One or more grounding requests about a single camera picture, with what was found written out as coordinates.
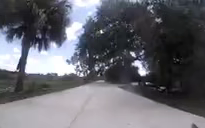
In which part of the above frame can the pale concrete path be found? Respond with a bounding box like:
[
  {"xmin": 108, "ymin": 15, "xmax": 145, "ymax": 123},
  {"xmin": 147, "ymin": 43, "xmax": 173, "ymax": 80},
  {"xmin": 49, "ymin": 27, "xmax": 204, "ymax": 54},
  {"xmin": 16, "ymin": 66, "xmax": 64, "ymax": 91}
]
[{"xmin": 0, "ymin": 79, "xmax": 205, "ymax": 128}]

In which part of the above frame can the row of dark trees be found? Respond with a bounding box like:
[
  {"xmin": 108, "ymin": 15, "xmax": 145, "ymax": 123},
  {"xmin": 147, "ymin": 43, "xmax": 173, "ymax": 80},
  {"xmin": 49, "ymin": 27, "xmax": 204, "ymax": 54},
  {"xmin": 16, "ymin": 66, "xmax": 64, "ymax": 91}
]
[{"xmin": 66, "ymin": 0, "xmax": 205, "ymax": 98}]

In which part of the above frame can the grass field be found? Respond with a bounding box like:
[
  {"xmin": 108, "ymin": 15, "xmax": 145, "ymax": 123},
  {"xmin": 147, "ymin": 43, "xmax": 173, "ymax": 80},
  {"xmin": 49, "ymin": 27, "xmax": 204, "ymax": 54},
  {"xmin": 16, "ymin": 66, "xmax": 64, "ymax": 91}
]
[{"xmin": 0, "ymin": 65, "xmax": 103, "ymax": 106}]

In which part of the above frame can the palm tree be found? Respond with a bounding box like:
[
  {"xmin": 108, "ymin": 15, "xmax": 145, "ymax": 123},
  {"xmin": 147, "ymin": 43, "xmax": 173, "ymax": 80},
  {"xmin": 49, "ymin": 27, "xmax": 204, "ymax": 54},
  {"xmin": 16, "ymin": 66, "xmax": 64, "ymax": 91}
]
[{"xmin": 0, "ymin": 0, "xmax": 73, "ymax": 94}]

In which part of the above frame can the shaded grass verge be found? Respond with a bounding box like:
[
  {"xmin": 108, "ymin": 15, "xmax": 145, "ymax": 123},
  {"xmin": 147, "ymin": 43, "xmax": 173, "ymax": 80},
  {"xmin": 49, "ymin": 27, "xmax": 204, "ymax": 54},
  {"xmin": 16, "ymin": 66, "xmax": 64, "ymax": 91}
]
[{"xmin": 118, "ymin": 82, "xmax": 205, "ymax": 121}]

